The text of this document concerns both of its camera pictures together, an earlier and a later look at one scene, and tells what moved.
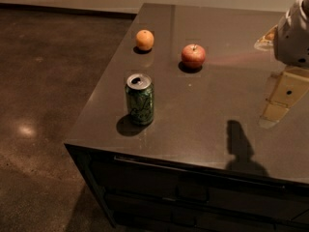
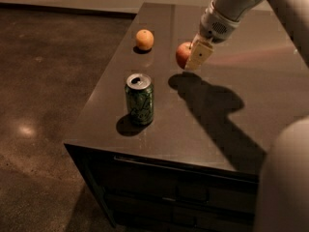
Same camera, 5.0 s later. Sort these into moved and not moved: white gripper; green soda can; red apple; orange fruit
Moved: red apple; white gripper
Not moved: orange fruit; green soda can
